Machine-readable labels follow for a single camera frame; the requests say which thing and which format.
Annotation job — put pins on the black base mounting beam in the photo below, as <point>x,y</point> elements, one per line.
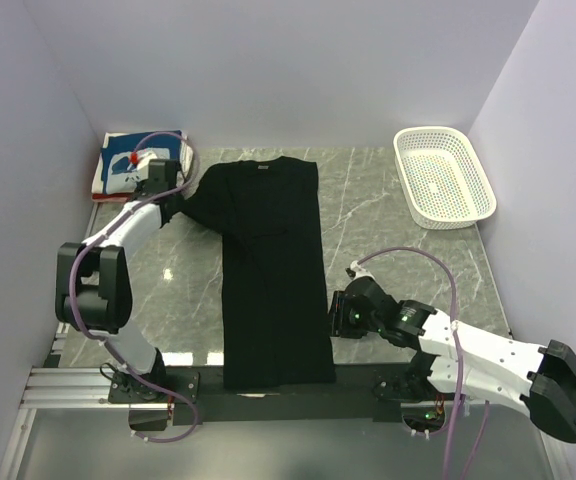
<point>288,400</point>

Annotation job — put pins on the red folded shirt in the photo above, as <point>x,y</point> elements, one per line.
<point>110,198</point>

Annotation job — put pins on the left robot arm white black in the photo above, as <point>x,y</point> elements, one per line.
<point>93,291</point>

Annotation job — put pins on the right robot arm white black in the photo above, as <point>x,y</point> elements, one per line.
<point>534,380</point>

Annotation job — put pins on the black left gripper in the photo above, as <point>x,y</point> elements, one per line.
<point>179,202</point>

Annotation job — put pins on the aluminium front frame rail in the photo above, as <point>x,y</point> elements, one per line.
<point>65,388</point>

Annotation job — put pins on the blue cartoon print folded shirt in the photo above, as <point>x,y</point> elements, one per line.
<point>118,160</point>

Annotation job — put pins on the black t shirt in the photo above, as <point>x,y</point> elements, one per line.
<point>274,293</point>

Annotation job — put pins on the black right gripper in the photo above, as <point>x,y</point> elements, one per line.
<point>337,318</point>

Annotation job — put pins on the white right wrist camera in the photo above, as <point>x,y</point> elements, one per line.
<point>356,271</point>

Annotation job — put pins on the white perforated plastic basket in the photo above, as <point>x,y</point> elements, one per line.
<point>443,181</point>

